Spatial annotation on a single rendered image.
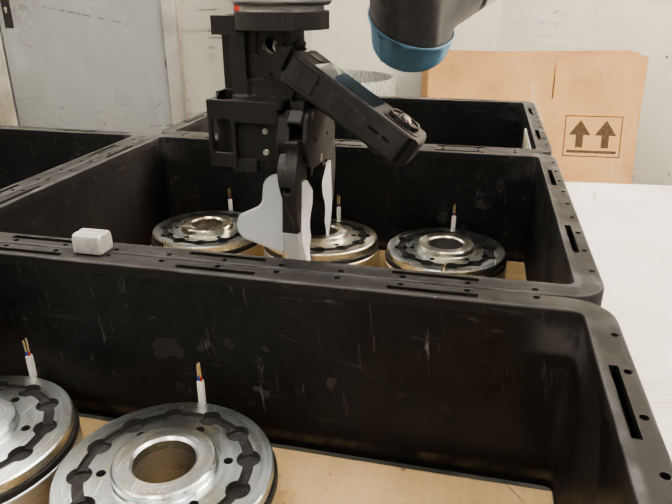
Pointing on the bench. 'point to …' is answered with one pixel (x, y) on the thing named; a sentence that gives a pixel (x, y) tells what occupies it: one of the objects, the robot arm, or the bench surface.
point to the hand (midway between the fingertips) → (313, 259)
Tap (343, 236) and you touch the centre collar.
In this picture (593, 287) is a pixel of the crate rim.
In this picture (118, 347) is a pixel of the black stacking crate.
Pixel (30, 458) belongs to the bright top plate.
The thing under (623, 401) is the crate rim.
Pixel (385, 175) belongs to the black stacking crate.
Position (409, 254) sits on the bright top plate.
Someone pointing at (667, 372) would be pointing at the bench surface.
